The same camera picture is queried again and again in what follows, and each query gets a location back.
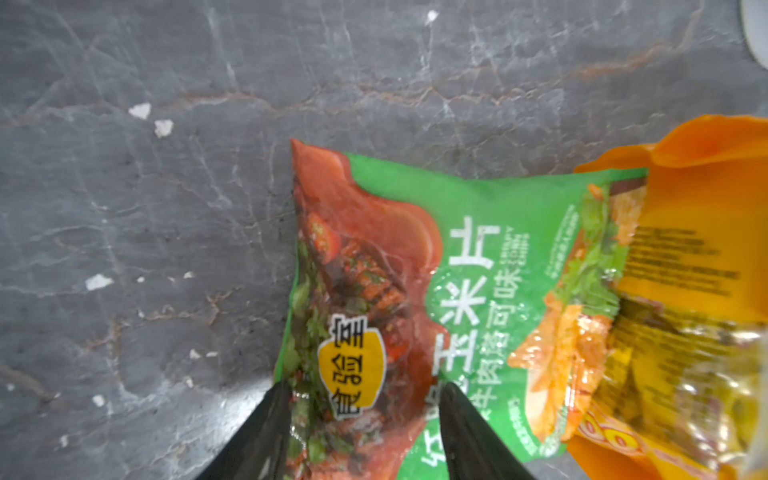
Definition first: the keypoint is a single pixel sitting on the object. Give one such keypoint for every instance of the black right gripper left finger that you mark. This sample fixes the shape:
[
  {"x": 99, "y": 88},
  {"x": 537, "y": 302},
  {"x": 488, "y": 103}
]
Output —
[{"x": 258, "y": 449}]

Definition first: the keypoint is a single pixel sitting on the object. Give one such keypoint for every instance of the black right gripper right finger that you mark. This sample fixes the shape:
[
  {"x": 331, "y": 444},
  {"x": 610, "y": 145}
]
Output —
[{"x": 473, "y": 450}]

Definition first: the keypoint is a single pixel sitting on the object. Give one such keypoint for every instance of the green corn chip bag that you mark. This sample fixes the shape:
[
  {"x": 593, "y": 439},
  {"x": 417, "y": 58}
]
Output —
[{"x": 409, "y": 279}]

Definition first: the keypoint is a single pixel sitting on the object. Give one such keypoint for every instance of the large yellow snack bag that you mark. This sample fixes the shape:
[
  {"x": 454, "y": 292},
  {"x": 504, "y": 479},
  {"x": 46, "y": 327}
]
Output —
[{"x": 685, "y": 390}]

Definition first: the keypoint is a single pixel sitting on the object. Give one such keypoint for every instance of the white tape roll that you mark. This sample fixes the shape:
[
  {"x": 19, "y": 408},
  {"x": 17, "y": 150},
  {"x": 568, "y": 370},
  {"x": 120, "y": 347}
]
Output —
[{"x": 754, "y": 21}]

